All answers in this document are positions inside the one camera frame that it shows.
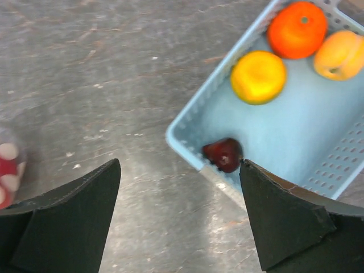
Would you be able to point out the small dark plum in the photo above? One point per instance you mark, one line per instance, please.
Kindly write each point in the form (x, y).
(226, 154)

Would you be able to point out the light blue plastic basket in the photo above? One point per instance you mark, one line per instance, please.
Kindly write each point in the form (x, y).
(311, 135)

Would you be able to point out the yellow orange fruit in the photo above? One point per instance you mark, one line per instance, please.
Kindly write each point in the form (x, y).
(258, 77)

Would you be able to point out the red strawberry pear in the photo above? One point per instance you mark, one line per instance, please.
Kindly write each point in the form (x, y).
(7, 170)

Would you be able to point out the orange tangerine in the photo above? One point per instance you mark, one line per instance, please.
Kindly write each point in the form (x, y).
(297, 31)

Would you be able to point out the clear dotted zip bag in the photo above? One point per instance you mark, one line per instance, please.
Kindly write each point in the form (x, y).
(11, 173)

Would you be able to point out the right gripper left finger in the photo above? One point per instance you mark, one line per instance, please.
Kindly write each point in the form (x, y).
(64, 229)

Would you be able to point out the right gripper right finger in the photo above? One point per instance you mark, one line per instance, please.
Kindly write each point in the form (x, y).
(296, 230)

